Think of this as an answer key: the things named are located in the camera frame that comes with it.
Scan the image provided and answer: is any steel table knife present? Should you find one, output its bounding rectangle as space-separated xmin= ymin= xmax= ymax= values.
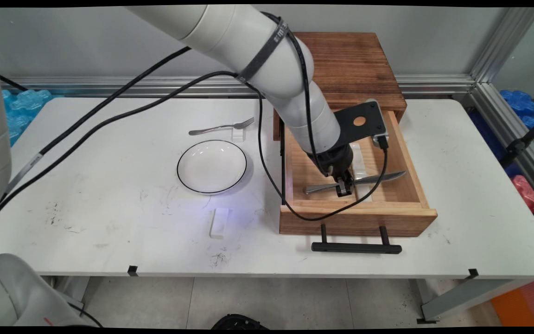
xmin=304 ymin=171 xmax=407 ymax=195

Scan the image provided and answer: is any orange box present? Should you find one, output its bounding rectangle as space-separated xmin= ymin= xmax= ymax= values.
xmin=490 ymin=279 xmax=534 ymax=328

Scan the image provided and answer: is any steel fork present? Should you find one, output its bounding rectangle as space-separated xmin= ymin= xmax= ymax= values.
xmin=189 ymin=117 xmax=255 ymax=136

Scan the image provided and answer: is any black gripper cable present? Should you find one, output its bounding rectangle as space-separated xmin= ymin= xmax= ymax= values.
xmin=0 ymin=12 xmax=332 ymax=195

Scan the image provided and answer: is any black stand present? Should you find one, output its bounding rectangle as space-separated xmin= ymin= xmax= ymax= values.
xmin=499 ymin=111 xmax=534 ymax=168

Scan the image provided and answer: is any aluminium frame post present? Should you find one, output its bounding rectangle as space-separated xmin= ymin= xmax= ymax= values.
xmin=469 ymin=7 xmax=534 ymax=84

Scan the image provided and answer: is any white plate black rim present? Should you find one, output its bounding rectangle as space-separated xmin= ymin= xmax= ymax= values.
xmin=177 ymin=140 xmax=248 ymax=194

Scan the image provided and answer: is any light wooden drawer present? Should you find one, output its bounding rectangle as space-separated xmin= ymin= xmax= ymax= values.
xmin=280 ymin=108 xmax=438 ymax=238

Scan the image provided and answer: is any black round floor object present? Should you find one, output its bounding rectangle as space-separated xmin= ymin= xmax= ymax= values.
xmin=211 ymin=314 xmax=270 ymax=330

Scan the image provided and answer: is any dark wooden cabinet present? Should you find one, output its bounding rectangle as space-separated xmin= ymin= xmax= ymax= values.
xmin=274 ymin=32 xmax=407 ymax=141

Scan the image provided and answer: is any black drawer handle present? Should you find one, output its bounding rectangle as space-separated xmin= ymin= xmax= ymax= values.
xmin=311 ymin=225 xmax=403 ymax=255

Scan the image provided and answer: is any blue bubble wrap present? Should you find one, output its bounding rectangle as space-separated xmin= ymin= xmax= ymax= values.
xmin=499 ymin=90 xmax=534 ymax=156
xmin=0 ymin=89 xmax=54 ymax=147

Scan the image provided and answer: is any black base cable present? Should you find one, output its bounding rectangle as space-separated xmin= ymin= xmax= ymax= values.
xmin=68 ymin=304 xmax=104 ymax=328

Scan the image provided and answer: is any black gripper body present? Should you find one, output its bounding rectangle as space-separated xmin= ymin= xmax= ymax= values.
xmin=311 ymin=144 xmax=354 ymax=180

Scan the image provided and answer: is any grey velcro strap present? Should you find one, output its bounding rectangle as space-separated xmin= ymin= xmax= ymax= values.
xmin=237 ymin=18 xmax=291 ymax=84

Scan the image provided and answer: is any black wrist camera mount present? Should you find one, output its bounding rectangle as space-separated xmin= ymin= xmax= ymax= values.
xmin=334 ymin=99 xmax=390 ymax=150

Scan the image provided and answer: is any black camera cable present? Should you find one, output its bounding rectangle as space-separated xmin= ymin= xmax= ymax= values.
xmin=0 ymin=71 xmax=390 ymax=228

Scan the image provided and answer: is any red plastic bag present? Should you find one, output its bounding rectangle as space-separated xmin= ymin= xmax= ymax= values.
xmin=512 ymin=175 xmax=534 ymax=214

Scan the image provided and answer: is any aluminium frame rail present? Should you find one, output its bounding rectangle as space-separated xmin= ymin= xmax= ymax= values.
xmin=469 ymin=83 xmax=534 ymax=209
xmin=0 ymin=74 xmax=476 ymax=98

